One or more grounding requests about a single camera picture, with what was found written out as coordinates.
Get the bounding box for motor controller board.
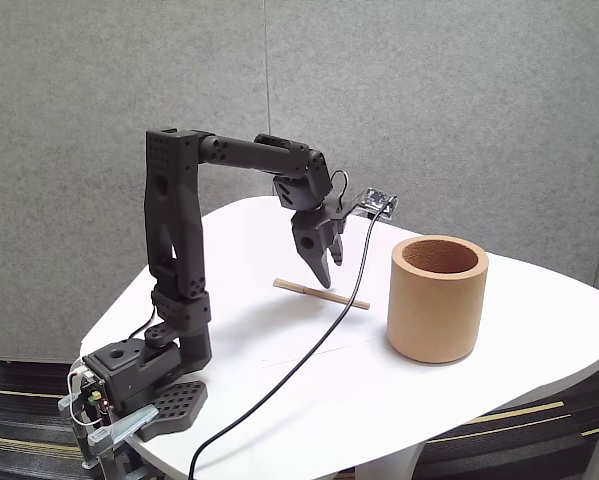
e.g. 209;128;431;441
78;368;114;416

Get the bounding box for grey metal table clamp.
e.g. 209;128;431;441
57;393;160;480

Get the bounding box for thin black wire loop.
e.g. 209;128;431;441
330;169;351;206

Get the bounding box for thick black camera cable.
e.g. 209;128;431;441
188;209;396;480

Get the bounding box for beige wooden pen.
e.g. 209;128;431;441
273;278;372;311

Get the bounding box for brown cork pen holder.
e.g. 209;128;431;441
386;234;490;365

